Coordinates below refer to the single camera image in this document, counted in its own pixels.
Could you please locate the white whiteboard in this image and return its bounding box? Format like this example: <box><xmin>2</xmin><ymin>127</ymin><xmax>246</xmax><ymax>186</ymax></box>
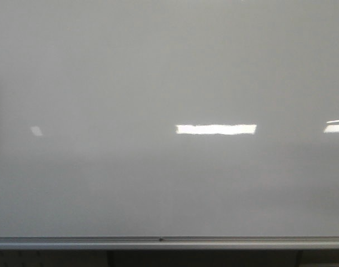
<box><xmin>0</xmin><ymin>1</ymin><xmax>339</xmax><ymax>237</ymax></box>

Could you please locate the grey aluminium marker tray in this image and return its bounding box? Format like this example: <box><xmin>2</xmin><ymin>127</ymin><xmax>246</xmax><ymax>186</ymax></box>
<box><xmin>0</xmin><ymin>236</ymin><xmax>339</xmax><ymax>250</ymax></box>

